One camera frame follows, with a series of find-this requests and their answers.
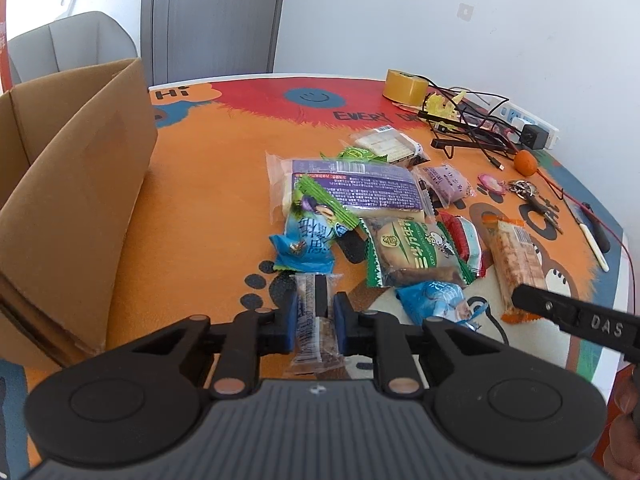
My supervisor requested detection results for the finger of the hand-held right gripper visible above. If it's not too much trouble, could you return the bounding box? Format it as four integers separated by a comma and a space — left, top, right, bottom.
510, 282, 640, 363

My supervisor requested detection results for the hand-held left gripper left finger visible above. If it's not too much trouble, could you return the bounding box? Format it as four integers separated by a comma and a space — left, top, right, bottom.
107, 290, 299, 397

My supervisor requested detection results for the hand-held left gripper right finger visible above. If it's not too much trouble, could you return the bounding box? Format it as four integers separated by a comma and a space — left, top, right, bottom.
333, 291, 507, 395

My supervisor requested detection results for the clear nut bar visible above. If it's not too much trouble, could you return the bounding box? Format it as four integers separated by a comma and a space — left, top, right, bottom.
287, 271, 347, 378

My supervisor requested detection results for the orange cracker packet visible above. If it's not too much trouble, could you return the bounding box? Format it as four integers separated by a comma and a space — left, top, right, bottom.
481, 217, 547, 324

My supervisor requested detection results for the large purple snack packet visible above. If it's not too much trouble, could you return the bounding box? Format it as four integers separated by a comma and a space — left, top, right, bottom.
266, 151, 437, 224

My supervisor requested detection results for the small purple snack packet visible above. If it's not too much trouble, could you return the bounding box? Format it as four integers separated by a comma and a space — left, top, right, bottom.
414, 161, 477, 209

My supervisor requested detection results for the brown cardboard box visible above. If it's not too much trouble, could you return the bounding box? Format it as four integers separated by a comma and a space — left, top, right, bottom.
0, 57, 160, 368

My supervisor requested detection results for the person's right hand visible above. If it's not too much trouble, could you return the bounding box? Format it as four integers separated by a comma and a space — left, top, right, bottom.
606, 362, 640, 480

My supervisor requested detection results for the white slim tool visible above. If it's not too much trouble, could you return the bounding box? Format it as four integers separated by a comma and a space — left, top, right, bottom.
565, 200, 610, 273

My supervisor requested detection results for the blue snack packet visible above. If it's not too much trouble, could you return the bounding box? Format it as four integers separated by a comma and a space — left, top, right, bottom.
269, 210, 336, 274
395, 280, 482, 335

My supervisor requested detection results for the black slim tool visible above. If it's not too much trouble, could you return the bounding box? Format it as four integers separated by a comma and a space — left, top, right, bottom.
579, 201, 612, 254

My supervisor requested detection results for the green white bun packet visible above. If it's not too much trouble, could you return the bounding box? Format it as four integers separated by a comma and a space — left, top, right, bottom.
364, 216, 477, 289

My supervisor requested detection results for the green striped snack packet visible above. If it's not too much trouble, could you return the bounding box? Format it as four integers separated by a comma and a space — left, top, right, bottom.
291, 174, 364, 242

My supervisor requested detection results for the red white green packet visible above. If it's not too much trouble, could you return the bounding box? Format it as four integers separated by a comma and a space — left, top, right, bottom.
436, 211, 494, 279

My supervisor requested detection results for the bunch of keys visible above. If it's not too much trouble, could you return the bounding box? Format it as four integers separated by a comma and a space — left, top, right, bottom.
507, 178, 564, 234

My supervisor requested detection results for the small orange fruit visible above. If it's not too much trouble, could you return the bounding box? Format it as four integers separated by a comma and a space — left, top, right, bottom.
515, 150, 539, 176

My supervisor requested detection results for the orange printed tablecloth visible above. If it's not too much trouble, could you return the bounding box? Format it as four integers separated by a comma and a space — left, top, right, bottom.
0, 74, 632, 480

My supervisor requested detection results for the small green candy packet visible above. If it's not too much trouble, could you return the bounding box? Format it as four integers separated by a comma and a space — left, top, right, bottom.
334, 144, 387, 164

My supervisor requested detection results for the black charger adapter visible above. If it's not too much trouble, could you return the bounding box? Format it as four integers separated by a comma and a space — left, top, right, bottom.
517, 124, 550, 150

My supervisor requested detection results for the clear white cake packet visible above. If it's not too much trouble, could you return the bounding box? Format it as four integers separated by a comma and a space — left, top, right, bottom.
349, 126, 432, 167

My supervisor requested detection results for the white power strip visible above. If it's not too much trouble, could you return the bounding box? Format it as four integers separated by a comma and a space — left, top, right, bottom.
492, 102, 562, 151

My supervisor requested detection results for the black metal stand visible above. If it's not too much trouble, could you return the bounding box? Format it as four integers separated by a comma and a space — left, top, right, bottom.
417, 109, 517, 154

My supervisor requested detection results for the yellow toy figure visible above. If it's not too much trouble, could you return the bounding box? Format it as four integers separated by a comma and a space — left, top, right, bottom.
425, 89, 469, 129

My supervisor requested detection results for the yellow tape roll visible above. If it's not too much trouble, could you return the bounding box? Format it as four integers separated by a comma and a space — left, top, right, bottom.
382, 69, 430, 107

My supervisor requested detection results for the grey door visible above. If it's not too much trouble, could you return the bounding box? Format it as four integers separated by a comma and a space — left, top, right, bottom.
141, 0, 292, 86

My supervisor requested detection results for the grey chair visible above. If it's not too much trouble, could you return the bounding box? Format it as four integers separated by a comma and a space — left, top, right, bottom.
7, 11, 140, 86

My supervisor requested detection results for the thin red cable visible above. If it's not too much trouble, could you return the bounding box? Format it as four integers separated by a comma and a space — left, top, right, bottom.
536, 169, 637, 312

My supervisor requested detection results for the pink keychain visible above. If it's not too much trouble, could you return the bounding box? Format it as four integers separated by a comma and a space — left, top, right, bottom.
477, 172, 506, 196

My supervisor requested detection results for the black cable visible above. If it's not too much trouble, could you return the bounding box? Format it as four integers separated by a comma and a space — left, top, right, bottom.
424, 76, 522, 171

